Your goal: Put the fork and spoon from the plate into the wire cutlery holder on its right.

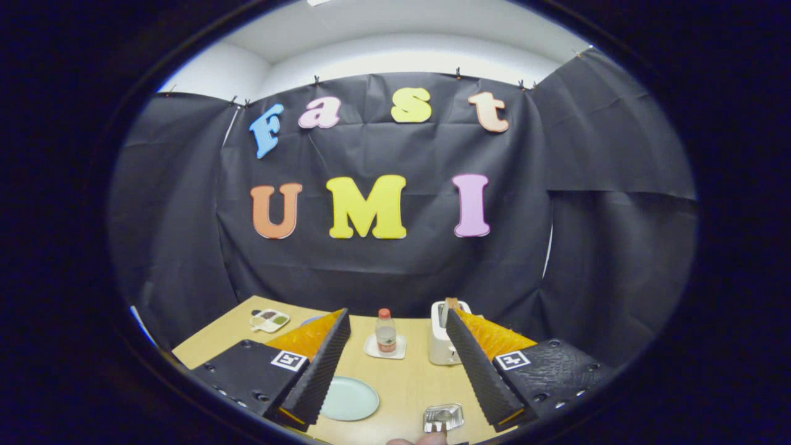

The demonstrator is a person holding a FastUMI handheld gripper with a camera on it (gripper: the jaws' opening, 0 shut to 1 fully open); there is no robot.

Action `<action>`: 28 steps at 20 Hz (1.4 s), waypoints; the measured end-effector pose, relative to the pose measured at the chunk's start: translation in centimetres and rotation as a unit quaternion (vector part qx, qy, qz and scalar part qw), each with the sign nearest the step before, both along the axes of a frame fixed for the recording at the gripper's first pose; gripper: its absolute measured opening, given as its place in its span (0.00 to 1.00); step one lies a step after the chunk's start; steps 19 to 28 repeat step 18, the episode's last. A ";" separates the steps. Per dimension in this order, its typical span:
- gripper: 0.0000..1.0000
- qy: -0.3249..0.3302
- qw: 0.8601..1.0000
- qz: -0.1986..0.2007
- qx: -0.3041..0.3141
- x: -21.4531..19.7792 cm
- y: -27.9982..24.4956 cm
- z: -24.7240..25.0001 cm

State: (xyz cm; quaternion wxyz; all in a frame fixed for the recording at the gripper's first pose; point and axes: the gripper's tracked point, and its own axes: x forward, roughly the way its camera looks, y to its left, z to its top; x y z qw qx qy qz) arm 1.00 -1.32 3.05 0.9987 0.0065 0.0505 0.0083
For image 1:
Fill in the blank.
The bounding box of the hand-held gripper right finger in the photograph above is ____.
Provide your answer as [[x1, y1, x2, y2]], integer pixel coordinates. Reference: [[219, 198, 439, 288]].
[[444, 308, 617, 433]]

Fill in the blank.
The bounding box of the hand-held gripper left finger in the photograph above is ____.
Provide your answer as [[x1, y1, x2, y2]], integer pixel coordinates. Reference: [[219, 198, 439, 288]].
[[190, 308, 352, 432]]

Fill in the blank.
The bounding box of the light green round plate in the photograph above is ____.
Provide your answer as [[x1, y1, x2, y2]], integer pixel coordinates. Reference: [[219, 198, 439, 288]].
[[320, 376, 380, 422]]

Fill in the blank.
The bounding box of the white toaster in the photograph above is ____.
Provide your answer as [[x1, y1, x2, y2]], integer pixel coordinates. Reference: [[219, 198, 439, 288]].
[[429, 300, 472, 365]]

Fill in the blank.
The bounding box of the white square coaster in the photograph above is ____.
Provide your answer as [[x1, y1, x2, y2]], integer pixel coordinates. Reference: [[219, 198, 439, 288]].
[[363, 334, 407, 360]]

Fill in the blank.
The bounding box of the white divided sauce dish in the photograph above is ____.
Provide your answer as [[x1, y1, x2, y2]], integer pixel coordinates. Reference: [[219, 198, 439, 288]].
[[250, 309, 290, 333]]

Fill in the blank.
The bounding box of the clear water bottle red cap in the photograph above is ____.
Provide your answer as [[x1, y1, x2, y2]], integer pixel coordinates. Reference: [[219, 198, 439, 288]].
[[376, 308, 397, 354]]

